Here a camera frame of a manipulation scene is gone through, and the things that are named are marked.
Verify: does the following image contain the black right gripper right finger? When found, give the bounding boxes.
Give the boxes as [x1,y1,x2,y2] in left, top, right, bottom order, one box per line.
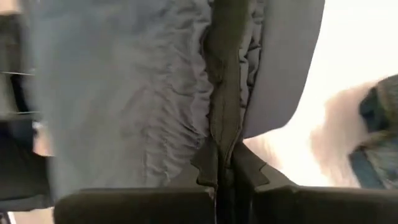
[231,141,398,224]

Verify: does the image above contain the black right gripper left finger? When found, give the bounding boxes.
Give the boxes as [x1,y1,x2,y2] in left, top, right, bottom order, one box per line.
[52,141,218,224]

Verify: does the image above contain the dark blue denim jeans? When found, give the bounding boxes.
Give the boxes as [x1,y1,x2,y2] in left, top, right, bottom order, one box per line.
[348,74,398,190]

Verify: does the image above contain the dark grey cloth garment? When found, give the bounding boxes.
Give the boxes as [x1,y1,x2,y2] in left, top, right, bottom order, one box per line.
[18,0,326,200]

